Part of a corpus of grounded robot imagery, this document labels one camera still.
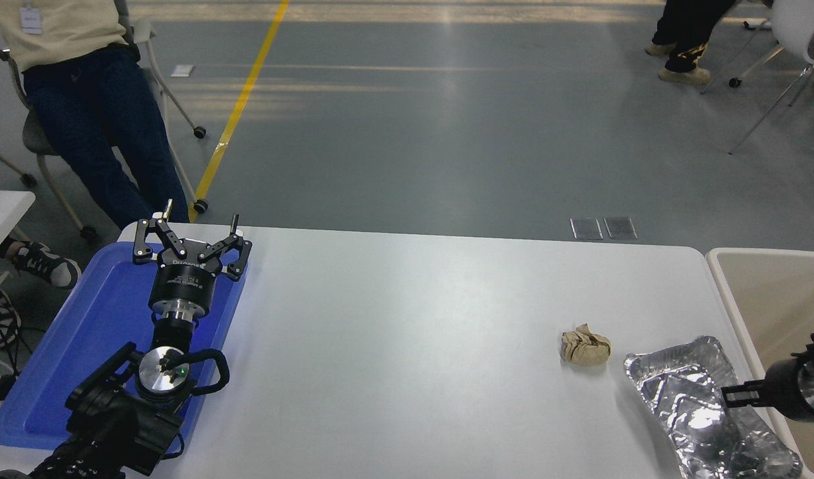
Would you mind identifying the blue plastic tray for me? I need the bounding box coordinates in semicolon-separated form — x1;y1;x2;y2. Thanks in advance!
0;239;248;452

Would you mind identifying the person's foot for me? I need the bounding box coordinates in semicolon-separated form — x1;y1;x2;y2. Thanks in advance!
0;234;83;289

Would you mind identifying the black cable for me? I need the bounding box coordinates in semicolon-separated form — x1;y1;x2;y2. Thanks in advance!
0;319;32;413

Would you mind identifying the small white table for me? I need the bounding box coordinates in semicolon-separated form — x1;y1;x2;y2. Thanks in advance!
0;190;37;307

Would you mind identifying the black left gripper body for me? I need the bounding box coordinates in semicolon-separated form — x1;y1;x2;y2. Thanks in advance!
148;238;231;313

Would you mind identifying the silver foil tray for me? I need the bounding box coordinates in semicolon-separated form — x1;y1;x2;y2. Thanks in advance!
623;335;803;479

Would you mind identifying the white chair with metal legs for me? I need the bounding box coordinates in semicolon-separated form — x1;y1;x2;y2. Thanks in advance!
701;0;814;155

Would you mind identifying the crumpled tan paper ball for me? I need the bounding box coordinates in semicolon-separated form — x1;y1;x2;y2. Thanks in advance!
560;324;612;368

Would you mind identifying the wheeled office chair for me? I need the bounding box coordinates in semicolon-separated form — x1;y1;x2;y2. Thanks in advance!
0;7;208;240

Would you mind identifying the metal floor plate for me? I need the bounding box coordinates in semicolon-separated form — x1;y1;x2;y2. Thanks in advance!
570;218;604;241
604;216;638;240

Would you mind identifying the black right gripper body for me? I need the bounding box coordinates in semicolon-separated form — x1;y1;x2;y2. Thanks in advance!
765;356;814;423

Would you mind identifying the large pale bin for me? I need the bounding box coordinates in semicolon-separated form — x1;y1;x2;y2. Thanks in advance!
705;247;814;479

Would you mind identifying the seated person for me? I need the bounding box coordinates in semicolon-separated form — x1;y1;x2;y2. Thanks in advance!
0;0;190;230

